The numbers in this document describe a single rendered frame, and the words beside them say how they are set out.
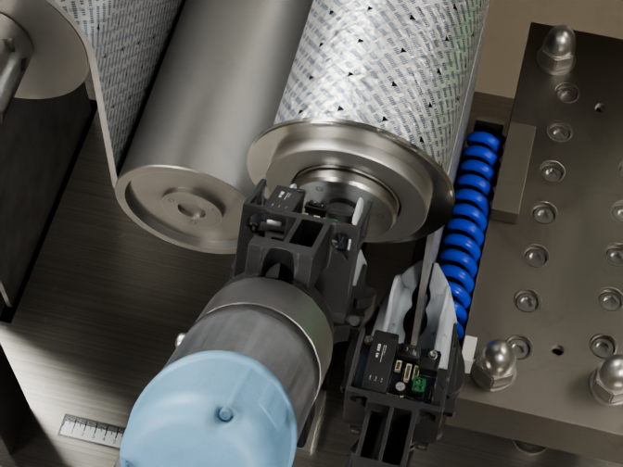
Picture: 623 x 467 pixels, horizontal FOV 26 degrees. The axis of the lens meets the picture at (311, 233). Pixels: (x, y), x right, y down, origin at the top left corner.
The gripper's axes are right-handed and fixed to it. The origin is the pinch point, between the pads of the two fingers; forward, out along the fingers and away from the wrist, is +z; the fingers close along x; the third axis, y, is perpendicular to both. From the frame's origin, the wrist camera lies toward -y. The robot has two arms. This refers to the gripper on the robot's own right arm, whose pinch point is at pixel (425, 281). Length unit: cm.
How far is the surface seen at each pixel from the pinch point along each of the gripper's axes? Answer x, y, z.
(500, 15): 1, -110, 120
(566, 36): -7.4, -2.0, 28.9
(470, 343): -4.6, -3.8, -2.6
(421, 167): 1.3, 20.1, -2.5
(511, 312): -7.4, -6.2, 2.2
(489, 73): 1, -109, 105
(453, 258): -1.7, -5.2, 5.6
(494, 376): -7.0, -4.1, -4.9
